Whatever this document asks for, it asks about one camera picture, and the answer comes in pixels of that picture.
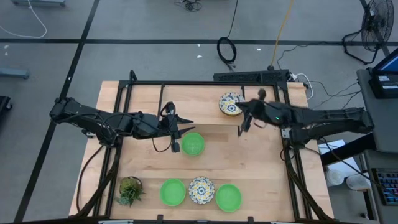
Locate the black floor fan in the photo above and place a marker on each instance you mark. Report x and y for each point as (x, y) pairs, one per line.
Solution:
(377, 21)

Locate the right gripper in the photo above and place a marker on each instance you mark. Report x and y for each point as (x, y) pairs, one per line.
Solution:
(267, 112)

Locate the black power strip box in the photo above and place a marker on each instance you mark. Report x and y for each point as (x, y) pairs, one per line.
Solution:
(248, 76)

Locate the gray cart foot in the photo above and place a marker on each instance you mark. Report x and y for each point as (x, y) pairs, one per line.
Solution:
(14, 73)
(37, 2)

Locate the black keyboard with coloured keys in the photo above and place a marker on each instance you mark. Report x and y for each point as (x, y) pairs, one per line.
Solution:
(388, 186)

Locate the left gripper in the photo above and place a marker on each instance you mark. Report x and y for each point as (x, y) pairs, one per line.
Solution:
(166, 126)

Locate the black laptop computer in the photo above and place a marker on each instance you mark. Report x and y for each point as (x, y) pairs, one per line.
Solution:
(385, 84)

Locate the white round lid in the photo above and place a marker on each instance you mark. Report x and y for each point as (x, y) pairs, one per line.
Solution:
(334, 178)
(357, 182)

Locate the white paper sheet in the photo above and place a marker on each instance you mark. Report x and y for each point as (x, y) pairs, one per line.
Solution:
(334, 146)

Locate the gray side desk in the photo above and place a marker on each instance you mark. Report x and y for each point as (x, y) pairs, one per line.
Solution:
(385, 124)

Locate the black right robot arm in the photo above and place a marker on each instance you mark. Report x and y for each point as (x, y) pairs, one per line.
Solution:
(326, 119)

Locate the small potted green plant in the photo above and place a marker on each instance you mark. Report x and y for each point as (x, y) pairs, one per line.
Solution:
(129, 189)

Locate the black metal rig frame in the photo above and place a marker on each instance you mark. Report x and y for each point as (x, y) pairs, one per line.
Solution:
(295, 161)

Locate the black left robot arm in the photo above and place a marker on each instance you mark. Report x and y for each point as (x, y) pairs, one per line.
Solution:
(81, 113)

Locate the green mini bowl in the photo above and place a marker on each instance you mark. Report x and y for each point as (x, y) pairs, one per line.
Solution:
(229, 198)
(173, 192)
(192, 143)

